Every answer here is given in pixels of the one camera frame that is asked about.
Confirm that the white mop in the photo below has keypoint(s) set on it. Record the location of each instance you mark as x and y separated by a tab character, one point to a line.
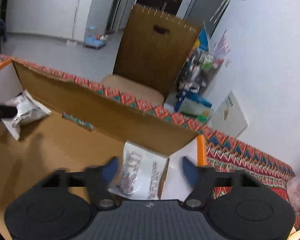
72	41

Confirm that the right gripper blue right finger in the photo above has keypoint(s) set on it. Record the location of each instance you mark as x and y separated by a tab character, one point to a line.
201	180

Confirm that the white leaning board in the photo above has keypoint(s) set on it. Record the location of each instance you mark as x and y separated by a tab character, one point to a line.
229	117

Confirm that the blue pet food bowl stand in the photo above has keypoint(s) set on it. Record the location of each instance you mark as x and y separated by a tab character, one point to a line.
95	41

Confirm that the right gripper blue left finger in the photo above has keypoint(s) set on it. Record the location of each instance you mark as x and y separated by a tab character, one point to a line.
97	180

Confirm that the cluttered wire storage rack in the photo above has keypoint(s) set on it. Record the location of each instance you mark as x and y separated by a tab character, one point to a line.
202	64

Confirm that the white silver snack packet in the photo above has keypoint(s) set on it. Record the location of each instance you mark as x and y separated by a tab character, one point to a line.
28	110

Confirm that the red cardboard snack box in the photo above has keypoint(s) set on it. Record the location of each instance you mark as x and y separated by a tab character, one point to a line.
90	134

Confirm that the colourful patterned tablecloth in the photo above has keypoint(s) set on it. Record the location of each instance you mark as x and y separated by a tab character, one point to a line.
240	159

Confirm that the grey refrigerator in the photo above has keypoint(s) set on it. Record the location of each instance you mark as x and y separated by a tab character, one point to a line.
206	13

